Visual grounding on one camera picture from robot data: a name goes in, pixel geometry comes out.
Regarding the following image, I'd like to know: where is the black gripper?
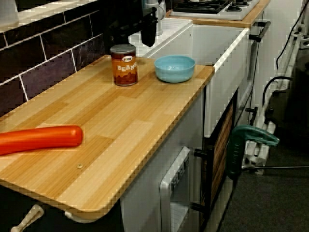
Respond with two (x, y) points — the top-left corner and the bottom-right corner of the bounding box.
(106, 7), (159, 48)

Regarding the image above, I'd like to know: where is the brown beans can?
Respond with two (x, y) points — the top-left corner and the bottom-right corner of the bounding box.
(110, 44), (139, 87)

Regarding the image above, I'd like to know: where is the orange toy sausage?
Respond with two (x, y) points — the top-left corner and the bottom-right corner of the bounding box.
(0, 125), (84, 156)

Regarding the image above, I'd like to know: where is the grey toy faucet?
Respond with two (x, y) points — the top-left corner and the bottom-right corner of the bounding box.
(154, 0), (168, 37)

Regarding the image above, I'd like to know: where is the dark grey upright panel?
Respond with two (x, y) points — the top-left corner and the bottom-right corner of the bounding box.
(100, 0), (145, 58)

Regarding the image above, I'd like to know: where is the light blue bowl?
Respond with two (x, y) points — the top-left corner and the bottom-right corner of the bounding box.
(154, 55), (196, 84)

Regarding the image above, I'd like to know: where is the black burner grate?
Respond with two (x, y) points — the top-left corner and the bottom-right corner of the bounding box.
(173, 0), (234, 15)

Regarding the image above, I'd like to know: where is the white toy kitchen cabinet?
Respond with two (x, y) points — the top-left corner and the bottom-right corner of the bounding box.
(120, 18), (266, 232)

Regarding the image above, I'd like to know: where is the white toy stove hob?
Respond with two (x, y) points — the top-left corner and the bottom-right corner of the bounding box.
(170, 0), (260, 21)

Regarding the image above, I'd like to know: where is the cream shelf ledge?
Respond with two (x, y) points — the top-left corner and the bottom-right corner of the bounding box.
(0, 0), (102, 33)

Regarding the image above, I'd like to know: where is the dark tiled backsplash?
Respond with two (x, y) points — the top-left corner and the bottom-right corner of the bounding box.
(0, 3), (107, 118)

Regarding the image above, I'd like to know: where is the wooden slat door panel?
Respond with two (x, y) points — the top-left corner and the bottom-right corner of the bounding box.
(211, 102), (237, 206)

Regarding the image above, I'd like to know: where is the plain white container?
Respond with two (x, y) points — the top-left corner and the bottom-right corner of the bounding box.
(0, 0), (20, 27)

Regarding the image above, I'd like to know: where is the grey toy dishwasher door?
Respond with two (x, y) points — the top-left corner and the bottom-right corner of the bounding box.
(159, 146), (191, 232)

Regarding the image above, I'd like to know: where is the white hook lever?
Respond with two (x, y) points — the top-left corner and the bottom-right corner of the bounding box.
(11, 204), (45, 232)

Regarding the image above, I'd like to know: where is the black oven handle bar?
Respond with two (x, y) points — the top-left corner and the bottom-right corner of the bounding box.
(249, 21), (271, 43)

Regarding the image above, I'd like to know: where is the black cabinet door handle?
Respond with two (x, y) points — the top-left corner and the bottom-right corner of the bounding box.
(190, 147), (215, 216)

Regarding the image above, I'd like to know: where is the small black cabinet handle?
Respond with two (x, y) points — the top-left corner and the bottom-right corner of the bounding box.
(245, 106), (259, 126)

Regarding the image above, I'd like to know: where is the thick black looping cable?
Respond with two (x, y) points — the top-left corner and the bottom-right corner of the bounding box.
(262, 76), (294, 112)

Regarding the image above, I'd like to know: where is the white bracket under countertop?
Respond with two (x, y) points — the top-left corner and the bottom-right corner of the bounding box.
(64, 210), (107, 223)

